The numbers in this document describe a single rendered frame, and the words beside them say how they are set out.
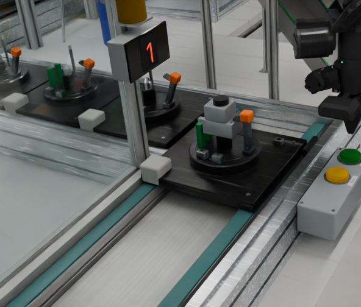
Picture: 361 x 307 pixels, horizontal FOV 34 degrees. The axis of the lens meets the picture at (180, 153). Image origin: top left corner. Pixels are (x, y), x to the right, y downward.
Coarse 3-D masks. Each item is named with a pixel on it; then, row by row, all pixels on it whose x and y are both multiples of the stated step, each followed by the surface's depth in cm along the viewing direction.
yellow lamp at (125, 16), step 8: (120, 0) 98; (128, 0) 98; (136, 0) 98; (144, 0) 100; (120, 8) 99; (128, 8) 99; (136, 8) 99; (144, 8) 100; (120, 16) 100; (128, 16) 99; (136, 16) 100; (144, 16) 101
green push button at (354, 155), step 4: (340, 152) 113; (344, 152) 113; (348, 152) 113; (352, 152) 113; (356, 152) 112; (340, 156) 112; (344, 156) 112; (348, 156) 112; (352, 156) 111; (356, 156) 111; (360, 156) 112; (344, 160) 112; (348, 160) 111; (352, 160) 111; (356, 160) 111
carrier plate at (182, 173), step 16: (176, 144) 122; (272, 144) 118; (288, 144) 118; (304, 144) 118; (176, 160) 117; (272, 160) 113; (288, 160) 113; (176, 176) 112; (192, 176) 111; (208, 176) 111; (224, 176) 110; (240, 176) 110; (256, 176) 109; (272, 176) 109; (192, 192) 109; (208, 192) 107; (224, 192) 106; (240, 192) 105; (256, 192) 105; (240, 208) 104; (256, 208) 104
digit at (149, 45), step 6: (150, 36) 103; (144, 42) 102; (150, 42) 103; (156, 42) 105; (144, 48) 102; (150, 48) 104; (156, 48) 105; (144, 54) 103; (150, 54) 104; (156, 54) 106; (144, 60) 103; (150, 60) 104; (156, 60) 106; (144, 66) 103; (150, 66) 105
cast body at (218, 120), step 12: (216, 96) 111; (204, 108) 111; (216, 108) 109; (228, 108) 109; (204, 120) 112; (216, 120) 110; (228, 120) 110; (204, 132) 113; (216, 132) 112; (228, 132) 110
